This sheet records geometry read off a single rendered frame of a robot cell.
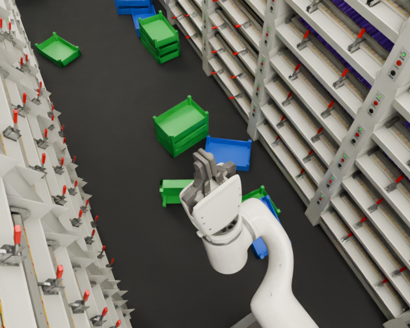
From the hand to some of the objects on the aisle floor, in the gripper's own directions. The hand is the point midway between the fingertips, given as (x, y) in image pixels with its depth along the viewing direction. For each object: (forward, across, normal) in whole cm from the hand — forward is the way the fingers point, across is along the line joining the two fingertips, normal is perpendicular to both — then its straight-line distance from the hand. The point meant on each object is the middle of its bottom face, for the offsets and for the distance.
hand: (205, 164), depth 57 cm
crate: (-142, -33, +95) cm, 174 cm away
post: (-143, -107, +104) cm, 207 cm away
